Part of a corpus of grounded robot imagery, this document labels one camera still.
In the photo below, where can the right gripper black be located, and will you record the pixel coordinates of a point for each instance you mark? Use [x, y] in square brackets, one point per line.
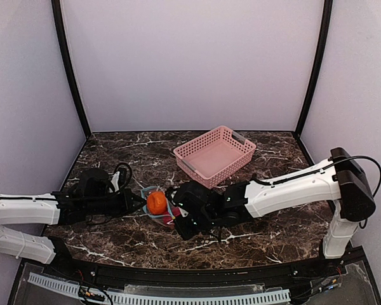
[181, 220]

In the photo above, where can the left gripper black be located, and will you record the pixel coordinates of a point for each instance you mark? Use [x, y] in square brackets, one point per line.
[127, 199]

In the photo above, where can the clear zip top bag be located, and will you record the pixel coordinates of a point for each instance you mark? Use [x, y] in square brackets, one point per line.
[156, 218]

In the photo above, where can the orange toy fruit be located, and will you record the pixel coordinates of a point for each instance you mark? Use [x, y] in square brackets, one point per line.
[157, 203]

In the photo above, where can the red toy fruit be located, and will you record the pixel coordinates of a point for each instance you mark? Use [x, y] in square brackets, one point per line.
[169, 216]

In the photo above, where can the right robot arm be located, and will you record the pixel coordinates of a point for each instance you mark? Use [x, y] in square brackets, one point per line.
[338, 178]

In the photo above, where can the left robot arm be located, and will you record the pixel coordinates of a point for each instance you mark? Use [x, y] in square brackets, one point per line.
[96, 193]

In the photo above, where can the pink plastic basket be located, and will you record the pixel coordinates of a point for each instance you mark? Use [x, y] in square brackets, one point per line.
[214, 156]

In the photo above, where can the clear acrylic plate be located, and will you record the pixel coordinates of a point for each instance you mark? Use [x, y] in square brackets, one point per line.
[193, 292]

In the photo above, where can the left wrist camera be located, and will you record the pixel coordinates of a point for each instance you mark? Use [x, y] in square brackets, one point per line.
[122, 176]

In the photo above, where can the black front frame rail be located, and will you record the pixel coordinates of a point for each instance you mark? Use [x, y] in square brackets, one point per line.
[293, 274]

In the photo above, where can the white slotted cable duct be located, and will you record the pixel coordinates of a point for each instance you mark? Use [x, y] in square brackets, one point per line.
[117, 296]

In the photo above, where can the left black corner post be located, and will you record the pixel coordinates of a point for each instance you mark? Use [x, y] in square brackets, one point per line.
[68, 66]

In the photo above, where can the black corner post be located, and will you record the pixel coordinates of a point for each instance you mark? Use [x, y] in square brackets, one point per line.
[68, 66]
[316, 67]

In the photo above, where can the right black corner post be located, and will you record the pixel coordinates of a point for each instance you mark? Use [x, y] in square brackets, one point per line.
[316, 67]

